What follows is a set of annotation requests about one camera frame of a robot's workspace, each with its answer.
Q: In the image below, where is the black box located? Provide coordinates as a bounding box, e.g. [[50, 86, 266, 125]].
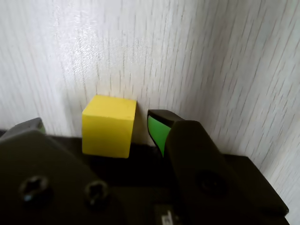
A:
[[0, 127, 290, 225]]

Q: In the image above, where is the yellow wooden cube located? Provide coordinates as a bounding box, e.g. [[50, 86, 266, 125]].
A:
[[82, 94, 138, 159]]

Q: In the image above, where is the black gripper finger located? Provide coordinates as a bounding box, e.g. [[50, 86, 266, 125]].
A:
[[147, 109, 268, 225], [0, 117, 125, 225]]

